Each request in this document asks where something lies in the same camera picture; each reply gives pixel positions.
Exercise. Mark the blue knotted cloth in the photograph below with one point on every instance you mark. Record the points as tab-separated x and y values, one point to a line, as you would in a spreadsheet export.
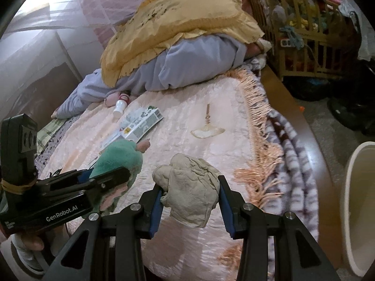
293	35

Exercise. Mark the grey quilt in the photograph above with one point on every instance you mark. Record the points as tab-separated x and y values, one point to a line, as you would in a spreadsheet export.
190	61

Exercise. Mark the white plastic bag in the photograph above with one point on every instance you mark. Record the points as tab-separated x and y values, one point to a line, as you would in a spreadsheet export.
364	44

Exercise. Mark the pink quilted blanket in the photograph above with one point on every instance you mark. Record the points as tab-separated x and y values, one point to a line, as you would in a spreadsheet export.
181	117

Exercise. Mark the brown wooden bed frame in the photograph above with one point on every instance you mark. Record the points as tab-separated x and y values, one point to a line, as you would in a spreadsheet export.
293	102

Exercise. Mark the wooden baby crib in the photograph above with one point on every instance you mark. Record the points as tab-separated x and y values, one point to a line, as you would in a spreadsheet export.
293	67

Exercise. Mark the white plastic bin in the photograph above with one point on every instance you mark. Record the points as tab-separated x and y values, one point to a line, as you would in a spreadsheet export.
351	210

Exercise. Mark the beige cloth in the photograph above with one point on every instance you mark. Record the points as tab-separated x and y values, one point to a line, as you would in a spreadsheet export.
190	187

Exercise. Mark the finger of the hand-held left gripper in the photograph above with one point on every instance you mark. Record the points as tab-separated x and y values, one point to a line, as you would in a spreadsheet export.
85	175
111	177

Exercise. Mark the pile of colourful clothes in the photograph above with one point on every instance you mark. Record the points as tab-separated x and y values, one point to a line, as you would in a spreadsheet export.
304	8

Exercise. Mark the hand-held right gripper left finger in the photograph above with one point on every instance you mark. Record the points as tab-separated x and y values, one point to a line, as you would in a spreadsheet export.
155	213

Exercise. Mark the person's left hand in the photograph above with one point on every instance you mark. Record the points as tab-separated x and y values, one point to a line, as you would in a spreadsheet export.
32	240

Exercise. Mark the brown white patterned blanket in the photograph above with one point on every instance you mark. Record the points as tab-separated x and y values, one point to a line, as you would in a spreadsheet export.
293	166

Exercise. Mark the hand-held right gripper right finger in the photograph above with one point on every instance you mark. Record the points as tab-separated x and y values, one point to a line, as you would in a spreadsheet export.
228	213

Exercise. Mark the white mosquito net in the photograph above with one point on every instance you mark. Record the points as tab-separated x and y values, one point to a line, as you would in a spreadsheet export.
44	14

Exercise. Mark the green white medicine box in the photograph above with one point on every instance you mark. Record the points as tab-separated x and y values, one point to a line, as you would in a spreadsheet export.
143	123

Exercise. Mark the dark bag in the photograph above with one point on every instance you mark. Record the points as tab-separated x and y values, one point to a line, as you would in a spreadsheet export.
313	89

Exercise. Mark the white bottle pink cap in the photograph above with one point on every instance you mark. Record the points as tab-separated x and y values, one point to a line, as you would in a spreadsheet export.
120	108

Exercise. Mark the black fan base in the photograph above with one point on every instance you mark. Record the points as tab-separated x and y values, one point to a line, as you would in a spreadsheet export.
351	114

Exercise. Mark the yellow frilled pillow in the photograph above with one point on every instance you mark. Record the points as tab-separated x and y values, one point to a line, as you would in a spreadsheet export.
175	20

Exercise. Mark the flat white box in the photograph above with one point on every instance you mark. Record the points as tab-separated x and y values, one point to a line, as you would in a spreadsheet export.
111	142

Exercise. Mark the white power strip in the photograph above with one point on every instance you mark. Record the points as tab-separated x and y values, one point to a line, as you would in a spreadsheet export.
285	43

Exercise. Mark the green checked cloth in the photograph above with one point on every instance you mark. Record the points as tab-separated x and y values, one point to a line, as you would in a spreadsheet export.
52	134

